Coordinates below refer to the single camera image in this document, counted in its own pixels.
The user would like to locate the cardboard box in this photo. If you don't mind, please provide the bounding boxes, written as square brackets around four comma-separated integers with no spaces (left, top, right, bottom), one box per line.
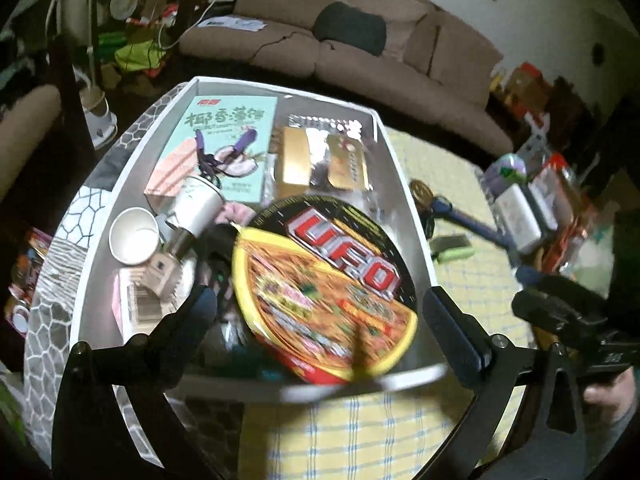
[502,62,544,106]

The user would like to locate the pink packet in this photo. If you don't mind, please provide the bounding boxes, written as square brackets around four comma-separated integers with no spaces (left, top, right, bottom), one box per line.
[112,267,174,334]

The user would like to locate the round white clock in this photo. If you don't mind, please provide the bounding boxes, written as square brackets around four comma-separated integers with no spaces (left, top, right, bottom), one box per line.
[109,0,142,22]

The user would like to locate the yellow checked cloth desktop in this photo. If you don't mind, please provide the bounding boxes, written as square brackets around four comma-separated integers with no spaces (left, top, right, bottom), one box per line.
[240,127,546,480]

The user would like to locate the gold and black snack packet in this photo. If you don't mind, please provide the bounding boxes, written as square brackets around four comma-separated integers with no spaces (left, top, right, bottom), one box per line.
[272,112,375,196]

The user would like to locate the instant noodle bowl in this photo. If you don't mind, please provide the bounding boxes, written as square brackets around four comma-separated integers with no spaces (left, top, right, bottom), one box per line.
[231,194,420,387]

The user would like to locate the white paper sheets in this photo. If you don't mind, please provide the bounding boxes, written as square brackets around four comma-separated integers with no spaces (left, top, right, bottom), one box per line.
[197,16,266,32]

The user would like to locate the brown sofa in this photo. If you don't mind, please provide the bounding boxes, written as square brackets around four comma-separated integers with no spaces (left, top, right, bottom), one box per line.
[177,0,523,154]

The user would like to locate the purple eyelash curler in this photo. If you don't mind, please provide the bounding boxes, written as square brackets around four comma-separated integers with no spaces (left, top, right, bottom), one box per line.
[194,129,261,181]

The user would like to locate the white paper cup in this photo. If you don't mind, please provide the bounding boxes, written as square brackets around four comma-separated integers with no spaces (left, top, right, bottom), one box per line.
[109,207,164,267]
[167,175,225,239]

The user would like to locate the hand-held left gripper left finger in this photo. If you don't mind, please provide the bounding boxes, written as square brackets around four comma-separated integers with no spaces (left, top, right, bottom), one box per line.
[50,284,221,480]

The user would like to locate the mint green wafer box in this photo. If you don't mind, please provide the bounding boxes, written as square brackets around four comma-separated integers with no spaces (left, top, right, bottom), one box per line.
[144,95,279,206]

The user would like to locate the long dark blue stick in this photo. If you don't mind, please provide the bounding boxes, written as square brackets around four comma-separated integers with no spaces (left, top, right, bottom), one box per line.
[425,195,544,286]

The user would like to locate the white hanging rack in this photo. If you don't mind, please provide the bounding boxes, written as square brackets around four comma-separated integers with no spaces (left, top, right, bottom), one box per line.
[45,0,119,149]

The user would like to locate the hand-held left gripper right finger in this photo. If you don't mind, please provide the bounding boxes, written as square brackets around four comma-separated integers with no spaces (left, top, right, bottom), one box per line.
[422,286,588,480]

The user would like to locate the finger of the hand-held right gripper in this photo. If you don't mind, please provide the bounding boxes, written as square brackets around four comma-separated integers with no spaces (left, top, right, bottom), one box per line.
[511,289,587,334]
[535,273,609,312]

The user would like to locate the white storage box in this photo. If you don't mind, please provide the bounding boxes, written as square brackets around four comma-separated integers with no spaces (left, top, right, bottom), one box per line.
[70,76,449,461]

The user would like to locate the green plastic bag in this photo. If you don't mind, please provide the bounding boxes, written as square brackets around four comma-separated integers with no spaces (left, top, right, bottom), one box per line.
[97,30,167,77]

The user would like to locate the person's right hand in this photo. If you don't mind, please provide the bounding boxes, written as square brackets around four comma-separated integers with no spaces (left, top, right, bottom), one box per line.
[582,372,638,418]

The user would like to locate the red drink can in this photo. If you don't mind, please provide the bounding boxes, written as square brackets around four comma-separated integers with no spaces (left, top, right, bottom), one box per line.
[411,180,435,212]

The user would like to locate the green oblong case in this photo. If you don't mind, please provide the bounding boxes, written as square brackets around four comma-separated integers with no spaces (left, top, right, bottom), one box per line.
[431,244,475,264]

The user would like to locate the purple round container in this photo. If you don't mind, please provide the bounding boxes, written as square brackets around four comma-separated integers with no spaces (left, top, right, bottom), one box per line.
[492,152,529,186]

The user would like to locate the grey triangle patterned strip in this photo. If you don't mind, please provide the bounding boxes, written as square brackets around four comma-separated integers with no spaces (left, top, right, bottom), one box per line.
[430,235,469,251]

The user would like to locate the brown armchair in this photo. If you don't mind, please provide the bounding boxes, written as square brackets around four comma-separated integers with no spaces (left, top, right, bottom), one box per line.
[0,82,64,202]

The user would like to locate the black cushion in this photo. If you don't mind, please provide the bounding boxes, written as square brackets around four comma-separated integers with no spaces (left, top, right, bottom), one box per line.
[314,1,389,56]

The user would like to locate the beige foundation bottle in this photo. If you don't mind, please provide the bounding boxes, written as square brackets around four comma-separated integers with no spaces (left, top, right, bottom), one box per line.
[142,232,199,301]

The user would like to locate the white rounded plastic box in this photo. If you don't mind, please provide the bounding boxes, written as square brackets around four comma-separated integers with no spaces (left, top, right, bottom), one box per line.
[492,185,545,254]

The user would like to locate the small colourful packets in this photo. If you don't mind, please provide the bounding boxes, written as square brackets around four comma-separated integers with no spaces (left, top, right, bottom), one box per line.
[5,227,51,337]

